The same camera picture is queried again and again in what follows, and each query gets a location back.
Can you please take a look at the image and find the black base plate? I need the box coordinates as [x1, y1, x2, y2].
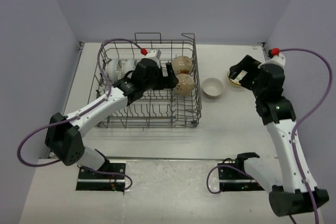
[76, 168, 126, 192]
[218, 168, 264, 192]

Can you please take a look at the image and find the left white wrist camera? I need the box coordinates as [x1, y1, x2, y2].
[145, 48, 161, 67]

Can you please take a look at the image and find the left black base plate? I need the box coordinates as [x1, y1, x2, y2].
[76, 168, 126, 192]

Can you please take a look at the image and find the grey wire dish rack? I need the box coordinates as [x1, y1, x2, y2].
[93, 33, 202, 128]

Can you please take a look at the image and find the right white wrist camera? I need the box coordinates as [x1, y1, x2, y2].
[258, 48, 286, 68]

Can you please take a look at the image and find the white green floral bowl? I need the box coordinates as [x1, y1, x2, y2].
[227, 71, 244, 87]

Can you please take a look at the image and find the beige floral bowl front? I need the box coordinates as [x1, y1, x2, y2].
[202, 78, 225, 99]

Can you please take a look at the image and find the white blue-striped bowl left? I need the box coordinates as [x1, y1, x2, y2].
[106, 59, 122, 82]

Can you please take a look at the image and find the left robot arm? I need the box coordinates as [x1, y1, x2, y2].
[45, 58, 178, 178]

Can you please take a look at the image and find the beige floral bowl back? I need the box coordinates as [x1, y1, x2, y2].
[171, 56, 193, 74]

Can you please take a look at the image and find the white blue-striped bowl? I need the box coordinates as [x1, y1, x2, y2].
[106, 59, 122, 82]
[122, 59, 138, 74]

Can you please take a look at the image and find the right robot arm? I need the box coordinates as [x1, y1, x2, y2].
[228, 55, 329, 217]

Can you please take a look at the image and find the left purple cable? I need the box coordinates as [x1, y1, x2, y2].
[17, 38, 148, 190]

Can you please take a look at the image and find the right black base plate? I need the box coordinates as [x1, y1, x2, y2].
[218, 168, 264, 192]

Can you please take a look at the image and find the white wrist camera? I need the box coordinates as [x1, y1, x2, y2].
[258, 48, 286, 68]
[145, 48, 161, 67]

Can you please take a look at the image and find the beige floral bowl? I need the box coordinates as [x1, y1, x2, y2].
[171, 56, 193, 74]
[174, 73, 195, 97]
[202, 78, 225, 99]

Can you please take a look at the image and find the white blue-striped bowl middle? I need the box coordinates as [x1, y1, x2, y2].
[122, 59, 138, 74]

